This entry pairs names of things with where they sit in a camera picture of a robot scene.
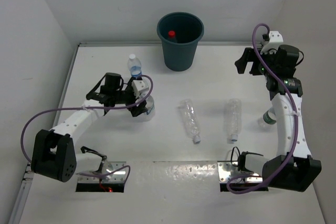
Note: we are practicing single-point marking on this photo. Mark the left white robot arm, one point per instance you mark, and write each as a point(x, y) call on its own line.
point(97, 104)

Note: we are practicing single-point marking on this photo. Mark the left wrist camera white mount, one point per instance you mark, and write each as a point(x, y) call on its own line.
point(139, 87)

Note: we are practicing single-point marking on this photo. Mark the green label bottle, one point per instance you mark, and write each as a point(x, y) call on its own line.
point(267, 120)

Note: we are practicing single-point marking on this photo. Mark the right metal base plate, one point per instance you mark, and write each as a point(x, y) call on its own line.
point(228, 169)

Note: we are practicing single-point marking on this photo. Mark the clear bottle lying right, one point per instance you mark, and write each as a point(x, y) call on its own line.
point(233, 119)

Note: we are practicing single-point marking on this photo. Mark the crushed clear bottle lying centre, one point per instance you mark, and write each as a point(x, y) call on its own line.
point(190, 121)

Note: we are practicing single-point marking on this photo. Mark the short round water bottle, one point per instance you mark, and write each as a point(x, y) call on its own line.
point(150, 110)

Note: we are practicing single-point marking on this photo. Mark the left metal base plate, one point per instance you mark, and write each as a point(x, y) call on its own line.
point(115, 171)

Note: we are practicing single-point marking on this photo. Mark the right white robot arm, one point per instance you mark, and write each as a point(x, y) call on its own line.
point(293, 168)

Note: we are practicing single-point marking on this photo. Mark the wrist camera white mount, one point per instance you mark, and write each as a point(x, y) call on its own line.
point(271, 42)
point(139, 87)

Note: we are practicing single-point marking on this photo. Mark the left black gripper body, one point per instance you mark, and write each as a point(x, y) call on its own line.
point(125, 96)

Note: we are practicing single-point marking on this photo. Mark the tall upright water bottle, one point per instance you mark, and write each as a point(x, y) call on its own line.
point(134, 66)

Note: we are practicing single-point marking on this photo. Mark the metal base plate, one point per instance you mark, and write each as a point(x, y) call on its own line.
point(115, 171)
point(228, 169)

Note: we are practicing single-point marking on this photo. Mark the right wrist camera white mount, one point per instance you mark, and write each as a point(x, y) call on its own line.
point(271, 42)

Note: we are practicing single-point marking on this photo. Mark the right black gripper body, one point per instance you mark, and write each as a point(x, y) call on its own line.
point(268, 59)

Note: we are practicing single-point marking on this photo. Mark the dark teal plastic bin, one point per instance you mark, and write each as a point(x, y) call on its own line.
point(189, 30)

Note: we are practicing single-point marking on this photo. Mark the red cap bottle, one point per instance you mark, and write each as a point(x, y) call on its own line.
point(171, 36)

